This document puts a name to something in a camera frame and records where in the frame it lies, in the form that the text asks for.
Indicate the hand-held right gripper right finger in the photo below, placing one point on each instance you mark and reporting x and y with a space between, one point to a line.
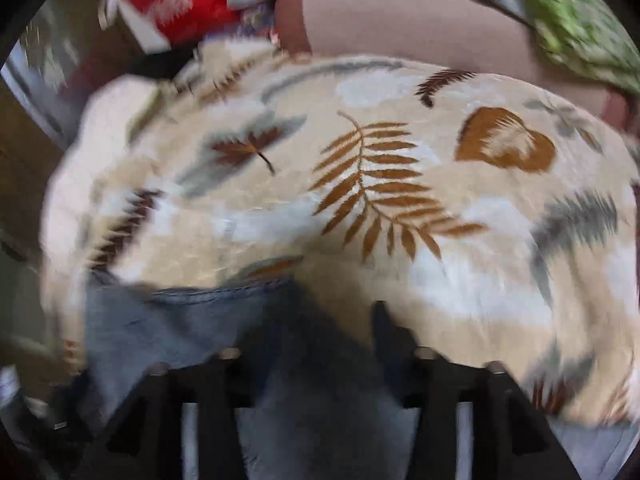
400 360

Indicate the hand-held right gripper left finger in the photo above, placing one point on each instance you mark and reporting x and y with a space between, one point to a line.
220 390

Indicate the blue denim pants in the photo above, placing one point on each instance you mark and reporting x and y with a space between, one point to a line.
200 320

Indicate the leaf print blanket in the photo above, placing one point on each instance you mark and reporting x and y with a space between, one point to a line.
350 185

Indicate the green patterned cloth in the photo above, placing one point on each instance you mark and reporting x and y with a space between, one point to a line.
575 20

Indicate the red printed cloth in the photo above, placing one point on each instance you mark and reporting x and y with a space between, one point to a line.
172 2

